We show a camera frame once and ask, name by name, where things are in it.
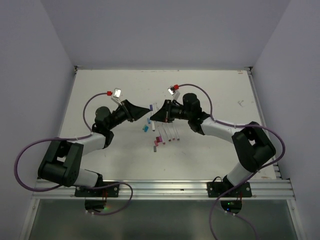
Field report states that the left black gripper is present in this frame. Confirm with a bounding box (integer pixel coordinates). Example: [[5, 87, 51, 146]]
[[107, 99, 150, 130]]

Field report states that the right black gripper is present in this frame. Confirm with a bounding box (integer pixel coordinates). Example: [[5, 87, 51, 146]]
[[150, 98, 192, 122]]

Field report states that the dark blue capped marker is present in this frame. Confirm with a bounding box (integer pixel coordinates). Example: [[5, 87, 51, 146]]
[[149, 104, 156, 132]]

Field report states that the brown capped marker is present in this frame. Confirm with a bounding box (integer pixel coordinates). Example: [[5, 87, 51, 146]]
[[162, 123, 172, 142]]

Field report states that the purple capped marker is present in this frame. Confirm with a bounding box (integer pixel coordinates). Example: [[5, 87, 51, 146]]
[[157, 125, 166, 145]]

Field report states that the pink capped marker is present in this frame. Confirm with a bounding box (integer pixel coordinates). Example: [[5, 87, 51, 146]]
[[166, 123, 175, 141]]

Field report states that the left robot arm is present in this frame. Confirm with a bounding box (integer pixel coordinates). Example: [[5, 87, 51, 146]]
[[37, 100, 151, 197]]

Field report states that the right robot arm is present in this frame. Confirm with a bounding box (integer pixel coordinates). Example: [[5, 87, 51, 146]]
[[150, 93, 276, 197]]

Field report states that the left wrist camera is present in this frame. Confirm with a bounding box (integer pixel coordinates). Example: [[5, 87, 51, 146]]
[[111, 88, 122, 106]]

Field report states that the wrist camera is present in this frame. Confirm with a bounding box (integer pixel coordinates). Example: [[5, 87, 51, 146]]
[[167, 84, 180, 101], [111, 88, 122, 106]]

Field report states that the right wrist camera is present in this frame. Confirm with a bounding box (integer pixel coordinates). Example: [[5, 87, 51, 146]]
[[167, 84, 180, 101]]

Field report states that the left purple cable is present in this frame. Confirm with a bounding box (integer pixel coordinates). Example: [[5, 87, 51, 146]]
[[13, 91, 135, 216]]

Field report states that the purple cable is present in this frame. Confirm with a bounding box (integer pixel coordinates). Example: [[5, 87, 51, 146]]
[[13, 91, 135, 216], [178, 83, 286, 240]]

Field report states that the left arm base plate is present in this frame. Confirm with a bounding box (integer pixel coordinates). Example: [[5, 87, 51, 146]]
[[74, 181, 120, 198]]

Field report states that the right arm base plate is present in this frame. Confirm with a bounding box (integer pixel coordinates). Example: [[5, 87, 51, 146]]
[[206, 181, 253, 198]]

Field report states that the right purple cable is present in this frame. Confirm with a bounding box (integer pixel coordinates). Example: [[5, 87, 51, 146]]
[[178, 83, 286, 240]]

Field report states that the aluminium rail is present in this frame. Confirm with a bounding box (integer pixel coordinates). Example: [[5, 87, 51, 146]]
[[32, 179, 295, 201]]

